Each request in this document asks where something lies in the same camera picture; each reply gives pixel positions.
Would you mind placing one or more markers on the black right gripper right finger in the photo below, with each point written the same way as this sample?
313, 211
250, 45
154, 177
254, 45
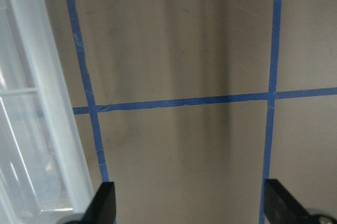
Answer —
280, 207

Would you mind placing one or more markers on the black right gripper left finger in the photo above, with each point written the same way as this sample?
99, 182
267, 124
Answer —
102, 208

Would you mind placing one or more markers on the clear plastic box lid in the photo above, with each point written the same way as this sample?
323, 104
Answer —
44, 174

